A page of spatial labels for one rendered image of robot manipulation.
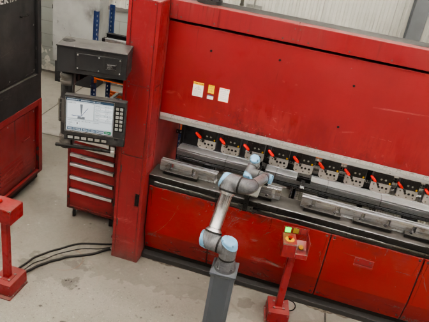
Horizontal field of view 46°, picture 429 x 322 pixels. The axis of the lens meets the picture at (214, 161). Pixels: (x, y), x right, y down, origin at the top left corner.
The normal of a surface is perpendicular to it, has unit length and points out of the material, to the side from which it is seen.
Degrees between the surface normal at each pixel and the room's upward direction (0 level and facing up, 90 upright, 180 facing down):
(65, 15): 90
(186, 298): 0
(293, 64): 90
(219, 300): 90
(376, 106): 90
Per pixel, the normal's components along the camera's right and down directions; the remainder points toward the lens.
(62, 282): 0.15, -0.88
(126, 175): -0.25, 0.40
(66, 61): -0.02, 0.45
